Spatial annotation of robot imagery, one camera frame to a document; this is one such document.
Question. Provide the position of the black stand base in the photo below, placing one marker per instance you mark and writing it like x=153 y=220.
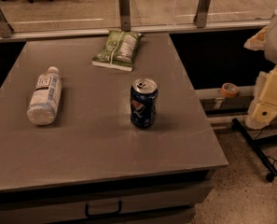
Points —
x=256 y=144

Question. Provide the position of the blue pepsi can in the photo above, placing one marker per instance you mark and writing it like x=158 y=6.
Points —
x=144 y=94

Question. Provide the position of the middle metal bracket post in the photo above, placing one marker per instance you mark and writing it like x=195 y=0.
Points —
x=125 y=15

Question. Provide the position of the right metal bracket post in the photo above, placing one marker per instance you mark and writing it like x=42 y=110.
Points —
x=200 y=18

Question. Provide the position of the green chip bag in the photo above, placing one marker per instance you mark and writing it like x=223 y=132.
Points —
x=119 y=51

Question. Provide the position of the grey cabinet drawer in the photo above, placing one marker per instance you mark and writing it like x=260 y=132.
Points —
x=168 y=204

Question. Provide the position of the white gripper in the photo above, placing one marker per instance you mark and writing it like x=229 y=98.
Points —
x=263 y=107

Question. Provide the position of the clear blue-labelled plastic bottle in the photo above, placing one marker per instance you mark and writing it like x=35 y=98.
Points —
x=43 y=107

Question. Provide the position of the orange tape roll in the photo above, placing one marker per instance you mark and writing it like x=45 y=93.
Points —
x=229 y=90

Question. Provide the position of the black drawer handle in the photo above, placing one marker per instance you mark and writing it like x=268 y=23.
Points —
x=102 y=209

